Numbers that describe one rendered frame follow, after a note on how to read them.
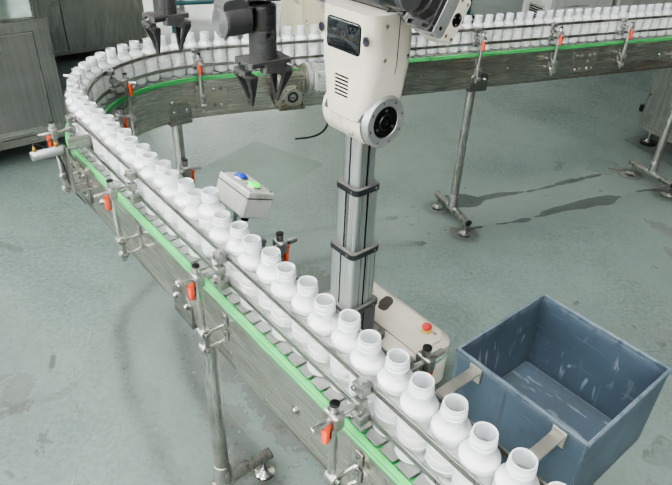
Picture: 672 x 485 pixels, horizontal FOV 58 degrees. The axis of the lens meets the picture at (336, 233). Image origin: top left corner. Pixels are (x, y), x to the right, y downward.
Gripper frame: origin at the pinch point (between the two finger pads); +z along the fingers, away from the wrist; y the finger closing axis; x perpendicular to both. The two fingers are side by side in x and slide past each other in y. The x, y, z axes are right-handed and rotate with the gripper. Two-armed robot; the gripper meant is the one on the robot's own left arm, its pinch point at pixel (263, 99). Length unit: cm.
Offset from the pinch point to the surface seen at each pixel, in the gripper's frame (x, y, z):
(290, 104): 99, 75, 48
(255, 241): -17.4, -13.5, 22.0
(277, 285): -30.2, -16.7, 23.8
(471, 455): -78, -16, 24
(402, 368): -61, -14, 21
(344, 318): -46, -14, 22
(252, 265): -20.7, -16.4, 24.9
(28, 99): 293, 11, 95
